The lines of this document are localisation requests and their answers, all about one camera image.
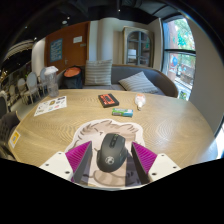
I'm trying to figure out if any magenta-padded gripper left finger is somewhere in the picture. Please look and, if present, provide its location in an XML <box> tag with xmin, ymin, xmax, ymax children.
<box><xmin>39</xmin><ymin>140</ymin><xmax>93</xmax><ymax>184</ymax></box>

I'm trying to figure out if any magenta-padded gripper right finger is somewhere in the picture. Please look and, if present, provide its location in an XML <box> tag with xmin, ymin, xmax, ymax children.
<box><xmin>130</xmin><ymin>141</ymin><xmax>182</xmax><ymax>185</ymax></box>

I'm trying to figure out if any blue poster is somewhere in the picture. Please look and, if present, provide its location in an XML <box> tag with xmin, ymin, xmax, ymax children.
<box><xmin>49</xmin><ymin>38</ymin><xmax>64</xmax><ymax>63</ymax></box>

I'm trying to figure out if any striped square cushion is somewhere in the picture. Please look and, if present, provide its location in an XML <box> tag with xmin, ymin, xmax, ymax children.
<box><xmin>84</xmin><ymin>59</ymin><xmax>114</xmax><ymax>87</ymax></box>

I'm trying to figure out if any small white tube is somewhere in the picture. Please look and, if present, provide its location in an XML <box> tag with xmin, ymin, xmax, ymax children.
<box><xmin>134</xmin><ymin>93</ymin><xmax>147</xmax><ymax>111</ymax></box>

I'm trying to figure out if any black computer mouse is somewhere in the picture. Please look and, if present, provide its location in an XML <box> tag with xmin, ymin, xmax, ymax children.
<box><xmin>96</xmin><ymin>132</ymin><xmax>129</xmax><ymax>173</ymax></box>

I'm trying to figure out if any small green pack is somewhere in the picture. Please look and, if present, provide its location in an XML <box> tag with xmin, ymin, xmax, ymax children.
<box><xmin>111</xmin><ymin>107</ymin><xmax>134</xmax><ymax>118</ymax></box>

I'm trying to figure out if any white sticker sheet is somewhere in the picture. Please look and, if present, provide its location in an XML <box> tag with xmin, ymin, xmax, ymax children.
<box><xmin>33</xmin><ymin>95</ymin><xmax>68</xmax><ymax>117</ymax></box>

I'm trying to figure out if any group of white chairs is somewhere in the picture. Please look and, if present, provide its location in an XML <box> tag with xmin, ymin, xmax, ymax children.
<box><xmin>8</xmin><ymin>68</ymin><xmax>48</xmax><ymax>104</ymax></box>

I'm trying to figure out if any grey curved sofa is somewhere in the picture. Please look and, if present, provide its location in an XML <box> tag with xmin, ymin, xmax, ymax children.
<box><xmin>56</xmin><ymin>64</ymin><xmax>179</xmax><ymax>98</ymax></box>

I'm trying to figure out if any arched glass-door cabinet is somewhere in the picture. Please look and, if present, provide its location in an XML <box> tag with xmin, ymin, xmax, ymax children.
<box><xmin>122</xmin><ymin>26</ymin><xmax>155</xmax><ymax>68</ymax></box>

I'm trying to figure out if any dark backpack with orange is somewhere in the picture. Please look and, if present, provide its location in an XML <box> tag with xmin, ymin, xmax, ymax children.
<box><xmin>63</xmin><ymin>65</ymin><xmax>84</xmax><ymax>90</ymax></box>

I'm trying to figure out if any striped cushion lying flat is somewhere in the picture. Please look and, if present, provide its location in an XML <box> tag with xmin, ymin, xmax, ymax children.
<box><xmin>118</xmin><ymin>71</ymin><xmax>160</xmax><ymax>94</ymax></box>

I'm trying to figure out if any yellow square sticker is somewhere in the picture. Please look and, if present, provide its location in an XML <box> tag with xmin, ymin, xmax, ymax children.
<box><xmin>8</xmin><ymin>130</ymin><xmax>21</xmax><ymax>149</ymax></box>

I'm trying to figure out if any cartoon-shaped printed mouse pad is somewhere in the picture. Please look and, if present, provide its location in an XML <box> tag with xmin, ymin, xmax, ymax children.
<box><xmin>63</xmin><ymin>119</ymin><xmax>148</xmax><ymax>188</ymax></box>

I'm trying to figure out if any large window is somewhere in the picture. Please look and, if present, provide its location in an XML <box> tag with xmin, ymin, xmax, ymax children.
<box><xmin>161</xmin><ymin>16</ymin><xmax>197</xmax><ymax>101</ymax></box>

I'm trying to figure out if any brown wooden door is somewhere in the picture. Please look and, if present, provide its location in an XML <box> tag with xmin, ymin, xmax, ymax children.
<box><xmin>44</xmin><ymin>21</ymin><xmax>91</xmax><ymax>73</ymax></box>

